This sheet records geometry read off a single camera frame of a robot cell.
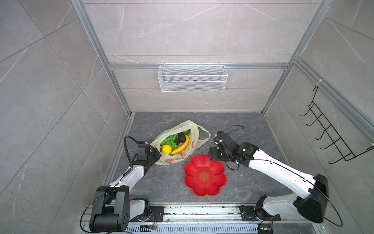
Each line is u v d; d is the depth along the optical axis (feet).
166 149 3.04
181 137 3.28
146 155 2.27
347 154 1.91
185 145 3.19
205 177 2.81
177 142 3.20
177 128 3.00
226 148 1.82
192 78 3.30
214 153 2.21
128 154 2.09
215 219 2.40
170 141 3.11
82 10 2.26
